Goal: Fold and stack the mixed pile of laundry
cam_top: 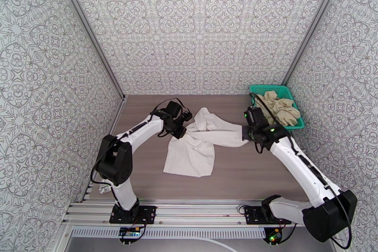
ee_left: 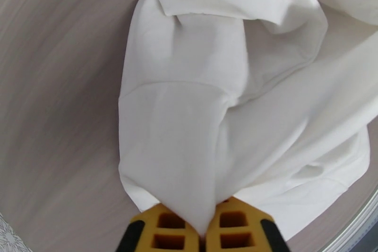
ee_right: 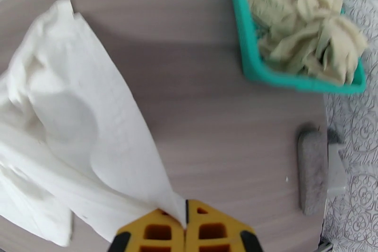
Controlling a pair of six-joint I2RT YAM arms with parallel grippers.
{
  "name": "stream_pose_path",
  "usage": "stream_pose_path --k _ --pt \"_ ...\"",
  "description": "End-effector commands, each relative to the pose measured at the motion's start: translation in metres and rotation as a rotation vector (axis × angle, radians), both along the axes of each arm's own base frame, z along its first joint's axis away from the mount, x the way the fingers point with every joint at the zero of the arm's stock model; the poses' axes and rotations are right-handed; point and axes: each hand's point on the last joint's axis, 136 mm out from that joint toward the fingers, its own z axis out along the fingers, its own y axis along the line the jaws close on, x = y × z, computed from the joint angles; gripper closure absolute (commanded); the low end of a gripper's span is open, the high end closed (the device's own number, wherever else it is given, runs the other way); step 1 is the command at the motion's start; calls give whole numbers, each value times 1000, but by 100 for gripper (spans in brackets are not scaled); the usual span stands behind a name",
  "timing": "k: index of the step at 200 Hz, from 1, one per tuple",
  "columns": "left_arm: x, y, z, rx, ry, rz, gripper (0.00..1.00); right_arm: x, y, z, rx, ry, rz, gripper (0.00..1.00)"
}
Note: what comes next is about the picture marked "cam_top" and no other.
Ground white t-shirt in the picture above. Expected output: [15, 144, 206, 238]
[163, 107, 250, 178]

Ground beige drawstring shorts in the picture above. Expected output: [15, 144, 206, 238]
[255, 90, 302, 127]

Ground green plastic mesh basket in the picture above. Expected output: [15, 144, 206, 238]
[249, 84, 305, 133]

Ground small circuit board, round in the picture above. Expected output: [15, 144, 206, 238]
[264, 229, 283, 244]

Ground small circuit board, long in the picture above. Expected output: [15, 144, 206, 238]
[118, 226, 141, 240]

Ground aluminium table edge rail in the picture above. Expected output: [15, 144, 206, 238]
[79, 96, 128, 203]

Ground aluminium rail frame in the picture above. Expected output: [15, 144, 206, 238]
[62, 199, 308, 229]

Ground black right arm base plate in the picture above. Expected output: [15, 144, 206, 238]
[245, 205, 292, 225]

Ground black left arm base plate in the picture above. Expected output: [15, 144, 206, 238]
[109, 205, 157, 225]

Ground white slotted cable duct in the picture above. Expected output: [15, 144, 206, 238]
[72, 228, 266, 239]

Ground aluminium corner post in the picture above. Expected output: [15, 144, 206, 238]
[282, 0, 352, 86]
[50, 0, 127, 101]

